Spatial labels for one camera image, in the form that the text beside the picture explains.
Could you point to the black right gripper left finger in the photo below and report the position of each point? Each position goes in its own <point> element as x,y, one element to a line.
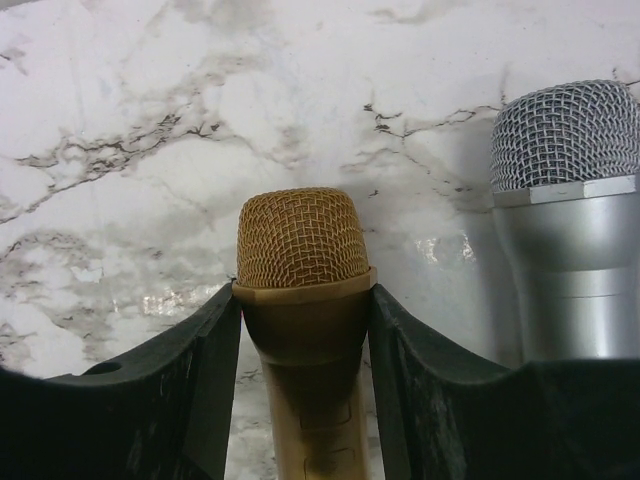
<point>161,410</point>

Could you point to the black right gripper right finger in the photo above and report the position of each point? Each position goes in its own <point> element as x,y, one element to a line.
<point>447,413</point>

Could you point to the gold microphone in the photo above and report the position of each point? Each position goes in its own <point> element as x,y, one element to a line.
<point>304,282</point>

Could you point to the silver mesh-head microphone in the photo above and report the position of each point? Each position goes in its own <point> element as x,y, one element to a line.
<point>565,188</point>

